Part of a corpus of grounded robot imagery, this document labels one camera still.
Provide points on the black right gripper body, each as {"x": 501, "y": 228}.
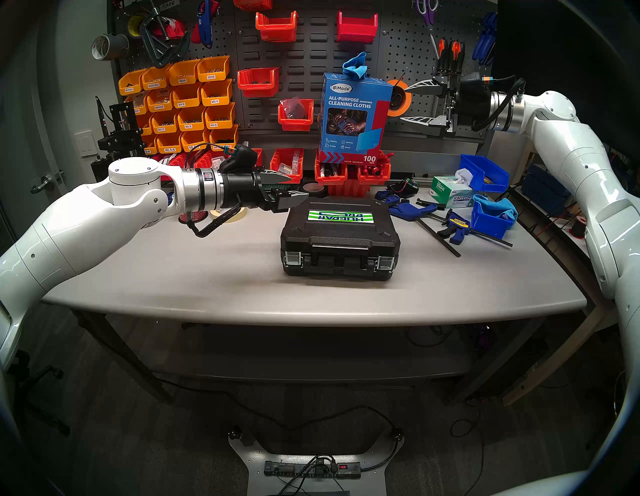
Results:
{"x": 475, "y": 107}

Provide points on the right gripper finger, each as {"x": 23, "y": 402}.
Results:
{"x": 430, "y": 86}
{"x": 432, "y": 122}

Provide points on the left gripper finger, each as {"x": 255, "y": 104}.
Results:
{"x": 287, "y": 199}
{"x": 277, "y": 176}

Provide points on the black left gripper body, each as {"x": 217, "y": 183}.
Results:
{"x": 240, "y": 190}

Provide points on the black plastic tool box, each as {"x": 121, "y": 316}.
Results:
{"x": 340, "y": 235}

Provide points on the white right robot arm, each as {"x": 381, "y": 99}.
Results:
{"x": 575, "y": 150}

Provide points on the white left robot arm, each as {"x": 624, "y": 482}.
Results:
{"x": 75, "y": 225}

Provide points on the green white wipes box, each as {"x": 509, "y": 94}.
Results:
{"x": 447, "y": 192}

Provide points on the red plastic parts bin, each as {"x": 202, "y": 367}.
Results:
{"x": 350, "y": 189}
{"x": 205, "y": 161}
{"x": 180, "y": 160}
{"x": 252, "y": 5}
{"x": 258, "y": 157}
{"x": 357, "y": 32}
{"x": 276, "y": 32}
{"x": 257, "y": 90}
{"x": 286, "y": 178}
{"x": 295, "y": 125}
{"x": 330, "y": 180}
{"x": 375, "y": 179}

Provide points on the beige masking tape roll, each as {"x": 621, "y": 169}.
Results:
{"x": 237, "y": 214}

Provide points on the dark brown tape roll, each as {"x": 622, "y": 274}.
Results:
{"x": 314, "y": 188}

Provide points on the orange tape roll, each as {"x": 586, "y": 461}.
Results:
{"x": 406, "y": 107}

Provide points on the orange black screwdriver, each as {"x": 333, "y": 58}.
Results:
{"x": 451, "y": 52}
{"x": 442, "y": 50}
{"x": 460, "y": 54}

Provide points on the orange parts bin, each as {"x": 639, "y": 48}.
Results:
{"x": 160, "y": 106}
{"x": 212, "y": 76}
{"x": 140, "y": 107}
{"x": 169, "y": 149}
{"x": 146, "y": 131}
{"x": 217, "y": 124}
{"x": 182, "y": 80}
{"x": 131, "y": 89}
{"x": 149, "y": 150}
{"x": 223, "y": 146}
{"x": 190, "y": 126}
{"x": 155, "y": 85}
{"x": 162, "y": 129}
{"x": 216, "y": 101}
{"x": 194, "y": 146}
{"x": 186, "y": 103}

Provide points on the blue hanging hand clamps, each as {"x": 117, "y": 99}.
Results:
{"x": 482, "y": 47}

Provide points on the blue plastic bin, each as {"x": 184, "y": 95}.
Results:
{"x": 487, "y": 225}
{"x": 492, "y": 175}

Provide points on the blue microfiber cloth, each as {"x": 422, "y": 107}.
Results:
{"x": 355, "y": 65}
{"x": 500, "y": 206}

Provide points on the blue cleaning cloths carton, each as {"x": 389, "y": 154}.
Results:
{"x": 350, "y": 120}

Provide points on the blue black bar clamp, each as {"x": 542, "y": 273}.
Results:
{"x": 407, "y": 211}

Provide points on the blue yellow bar clamp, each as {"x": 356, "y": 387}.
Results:
{"x": 457, "y": 225}

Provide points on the dark blue storage crate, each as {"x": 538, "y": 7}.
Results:
{"x": 545, "y": 192}

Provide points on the black metal stand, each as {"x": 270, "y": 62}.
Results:
{"x": 120, "y": 140}

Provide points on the dark grey metal clamp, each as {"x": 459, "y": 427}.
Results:
{"x": 160, "y": 55}

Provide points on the blue red hand cutter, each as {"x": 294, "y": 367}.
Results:
{"x": 205, "y": 27}

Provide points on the red white tape roll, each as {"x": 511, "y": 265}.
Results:
{"x": 175, "y": 31}

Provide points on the yellow tape roll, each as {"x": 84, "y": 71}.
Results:
{"x": 131, "y": 27}

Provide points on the side table with wooden legs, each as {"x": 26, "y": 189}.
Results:
{"x": 550, "y": 361}

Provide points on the black power strip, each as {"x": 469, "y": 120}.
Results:
{"x": 300, "y": 470}

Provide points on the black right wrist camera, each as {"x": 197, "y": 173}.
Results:
{"x": 472, "y": 79}

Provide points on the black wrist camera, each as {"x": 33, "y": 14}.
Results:
{"x": 472, "y": 79}
{"x": 242, "y": 157}

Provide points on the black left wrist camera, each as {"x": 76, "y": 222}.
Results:
{"x": 242, "y": 157}

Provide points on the white wall switch plate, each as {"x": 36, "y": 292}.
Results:
{"x": 85, "y": 144}

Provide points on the dark workbench frame with shelf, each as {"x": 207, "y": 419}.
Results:
{"x": 310, "y": 367}

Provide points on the grey duct tape roll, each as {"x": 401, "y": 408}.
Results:
{"x": 117, "y": 47}

